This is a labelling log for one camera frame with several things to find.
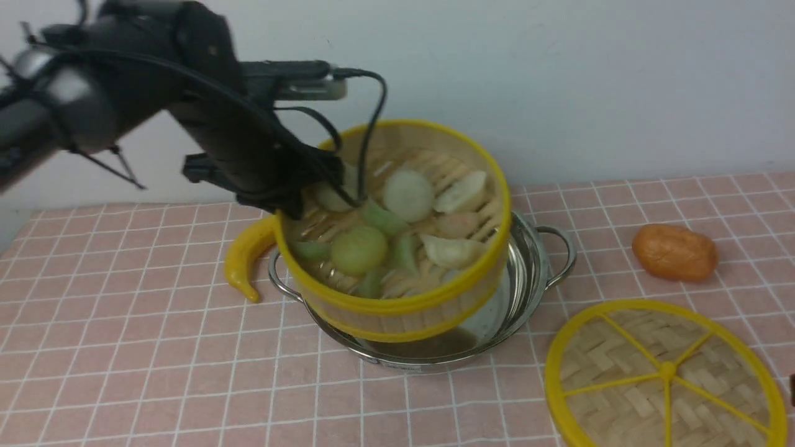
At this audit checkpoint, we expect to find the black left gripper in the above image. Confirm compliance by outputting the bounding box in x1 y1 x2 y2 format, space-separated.
168 99 345 220

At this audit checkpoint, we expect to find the yellow bamboo steamer basket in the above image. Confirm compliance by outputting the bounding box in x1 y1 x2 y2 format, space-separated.
275 119 513 343

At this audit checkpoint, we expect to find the yellow bamboo steamer lid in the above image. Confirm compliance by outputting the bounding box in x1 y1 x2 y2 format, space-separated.
545 299 793 446

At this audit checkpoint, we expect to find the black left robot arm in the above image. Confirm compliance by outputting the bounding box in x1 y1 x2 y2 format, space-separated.
2 1 345 219

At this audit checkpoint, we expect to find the stainless steel pot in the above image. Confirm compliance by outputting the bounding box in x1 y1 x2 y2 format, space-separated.
268 212 577 373

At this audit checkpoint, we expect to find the yellow banana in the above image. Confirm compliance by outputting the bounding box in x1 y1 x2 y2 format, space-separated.
224 216 278 303

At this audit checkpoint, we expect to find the green round dumpling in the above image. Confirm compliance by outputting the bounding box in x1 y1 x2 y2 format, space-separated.
330 225 389 277

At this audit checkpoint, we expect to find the white round bun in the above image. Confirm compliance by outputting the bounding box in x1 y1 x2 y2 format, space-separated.
381 169 435 224

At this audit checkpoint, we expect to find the pink checkered tablecloth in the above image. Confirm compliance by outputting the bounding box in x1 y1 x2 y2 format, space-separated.
1 172 794 446

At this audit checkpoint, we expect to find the pale folded dumpling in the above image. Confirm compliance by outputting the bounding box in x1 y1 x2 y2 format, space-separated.
434 171 488 214

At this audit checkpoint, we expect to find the white folded dumpling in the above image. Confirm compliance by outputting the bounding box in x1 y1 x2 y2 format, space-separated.
419 234 486 269

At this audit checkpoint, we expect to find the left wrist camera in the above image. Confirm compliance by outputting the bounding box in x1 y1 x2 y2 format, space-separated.
240 60 348 104

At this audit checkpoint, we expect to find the black left camera cable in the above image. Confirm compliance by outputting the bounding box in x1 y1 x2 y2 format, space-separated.
273 67 388 205

